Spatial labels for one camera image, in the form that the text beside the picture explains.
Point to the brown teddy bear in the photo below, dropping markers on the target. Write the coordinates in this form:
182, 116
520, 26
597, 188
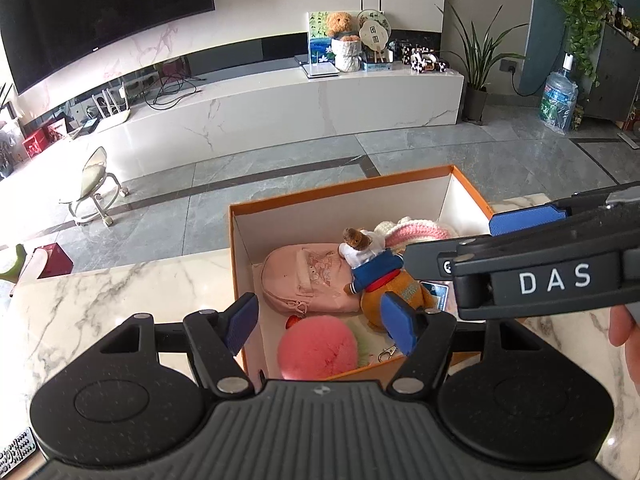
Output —
341, 24

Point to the pink fluffy ball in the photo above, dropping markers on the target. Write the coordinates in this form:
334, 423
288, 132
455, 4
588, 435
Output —
317, 347

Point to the black television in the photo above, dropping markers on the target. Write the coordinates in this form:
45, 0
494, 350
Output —
100, 15

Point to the pink white knitted hat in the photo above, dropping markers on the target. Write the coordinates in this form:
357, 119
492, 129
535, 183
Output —
417, 232

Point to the orange cardboard box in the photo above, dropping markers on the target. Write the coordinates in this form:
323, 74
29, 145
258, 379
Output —
345, 207

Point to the grey laptop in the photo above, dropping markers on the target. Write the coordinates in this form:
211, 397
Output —
320, 71

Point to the metal key clip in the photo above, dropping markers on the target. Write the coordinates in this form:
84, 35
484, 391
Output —
387, 354

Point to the blue green painting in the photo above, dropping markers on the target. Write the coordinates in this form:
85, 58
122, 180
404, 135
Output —
317, 40

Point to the red small box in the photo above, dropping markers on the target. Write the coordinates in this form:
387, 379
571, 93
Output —
54, 260

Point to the hanging ivy plant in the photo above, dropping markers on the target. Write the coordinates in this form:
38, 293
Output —
582, 15

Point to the black white cow figurines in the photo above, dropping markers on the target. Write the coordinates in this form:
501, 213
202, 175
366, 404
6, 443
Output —
422, 59

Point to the green white object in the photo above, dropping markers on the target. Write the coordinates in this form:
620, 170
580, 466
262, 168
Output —
11, 262

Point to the dark grey cabinet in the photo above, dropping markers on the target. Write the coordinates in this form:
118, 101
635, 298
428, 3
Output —
617, 75

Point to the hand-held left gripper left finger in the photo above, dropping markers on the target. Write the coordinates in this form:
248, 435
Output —
243, 321

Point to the blue card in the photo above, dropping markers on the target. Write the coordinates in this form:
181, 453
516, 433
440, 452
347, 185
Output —
436, 294

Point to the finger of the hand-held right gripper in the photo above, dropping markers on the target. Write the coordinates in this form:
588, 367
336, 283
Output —
427, 259
525, 220

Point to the small white rolling stool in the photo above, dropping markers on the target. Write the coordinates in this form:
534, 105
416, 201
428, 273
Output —
95, 185

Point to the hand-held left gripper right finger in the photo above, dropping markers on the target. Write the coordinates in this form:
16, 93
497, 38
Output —
400, 327

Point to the bear plush toy blue jacket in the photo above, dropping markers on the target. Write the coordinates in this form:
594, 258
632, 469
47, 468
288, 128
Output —
372, 275

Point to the potted long-leaf plant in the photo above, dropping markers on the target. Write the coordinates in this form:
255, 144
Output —
475, 60

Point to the red gift box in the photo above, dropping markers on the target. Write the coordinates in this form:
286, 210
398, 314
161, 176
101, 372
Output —
37, 142

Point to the white marble television cabinet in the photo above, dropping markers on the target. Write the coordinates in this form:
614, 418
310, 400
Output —
280, 110

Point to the wall socket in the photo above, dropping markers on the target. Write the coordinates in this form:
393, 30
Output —
510, 65

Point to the white router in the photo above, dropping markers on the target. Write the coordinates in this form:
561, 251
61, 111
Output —
112, 117

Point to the round paper fan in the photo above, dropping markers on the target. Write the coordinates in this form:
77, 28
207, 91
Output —
374, 32

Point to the person's right hand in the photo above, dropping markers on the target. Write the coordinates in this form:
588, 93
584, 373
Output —
621, 325

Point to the pink backpack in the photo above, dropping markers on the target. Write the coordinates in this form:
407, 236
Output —
305, 275

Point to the blue water bottle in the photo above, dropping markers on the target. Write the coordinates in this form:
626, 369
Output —
557, 100

